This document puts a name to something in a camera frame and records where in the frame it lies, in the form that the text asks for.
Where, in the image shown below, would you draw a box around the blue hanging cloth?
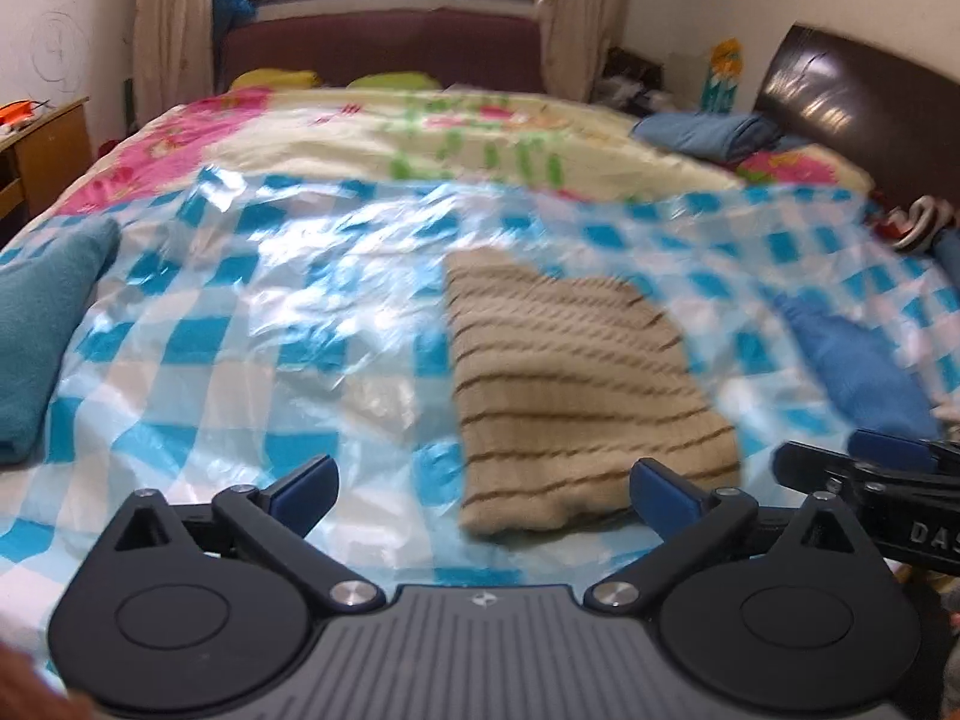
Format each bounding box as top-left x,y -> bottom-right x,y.
212,0 -> 256,35

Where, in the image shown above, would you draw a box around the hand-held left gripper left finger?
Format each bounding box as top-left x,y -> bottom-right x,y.
105,454 -> 387,612

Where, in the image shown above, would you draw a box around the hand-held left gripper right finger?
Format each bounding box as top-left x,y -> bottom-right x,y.
585,457 -> 863,612

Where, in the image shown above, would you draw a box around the dark wooden headboard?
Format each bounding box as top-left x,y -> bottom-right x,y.
754,24 -> 960,211

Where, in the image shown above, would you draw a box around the maroon headboard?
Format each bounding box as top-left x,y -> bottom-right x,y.
217,7 -> 545,95

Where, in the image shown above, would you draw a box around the floral bed blanket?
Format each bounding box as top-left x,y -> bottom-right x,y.
56,86 -> 875,218

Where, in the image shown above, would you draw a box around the beige curtain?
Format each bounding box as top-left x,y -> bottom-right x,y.
529,0 -> 642,102
133,0 -> 222,125

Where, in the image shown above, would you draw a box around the red and white garment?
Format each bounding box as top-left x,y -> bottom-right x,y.
874,195 -> 960,252

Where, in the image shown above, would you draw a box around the beige striped knit sweater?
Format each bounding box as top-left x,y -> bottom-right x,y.
444,247 -> 743,537

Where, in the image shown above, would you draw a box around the blue checkered plastic sheet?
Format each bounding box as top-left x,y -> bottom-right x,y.
0,165 -> 960,683

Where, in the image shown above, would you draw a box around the yellow and blue bag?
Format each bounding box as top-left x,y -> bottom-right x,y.
701,37 -> 743,115

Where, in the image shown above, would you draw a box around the wooden desk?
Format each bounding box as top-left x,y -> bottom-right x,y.
0,96 -> 95,226

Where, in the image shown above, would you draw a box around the yellow pillow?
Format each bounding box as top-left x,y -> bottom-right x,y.
349,73 -> 443,91
231,69 -> 322,91

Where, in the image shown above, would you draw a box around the dark cluttered nightstand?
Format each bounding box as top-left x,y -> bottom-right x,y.
592,45 -> 668,117

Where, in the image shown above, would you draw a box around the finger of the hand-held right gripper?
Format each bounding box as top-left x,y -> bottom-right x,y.
851,427 -> 960,476
772,439 -> 880,505

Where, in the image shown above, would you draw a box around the blue folded clothes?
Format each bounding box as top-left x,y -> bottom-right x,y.
631,111 -> 781,162

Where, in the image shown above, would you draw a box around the teal folded cloth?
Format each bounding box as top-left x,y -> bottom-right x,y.
0,217 -> 122,464

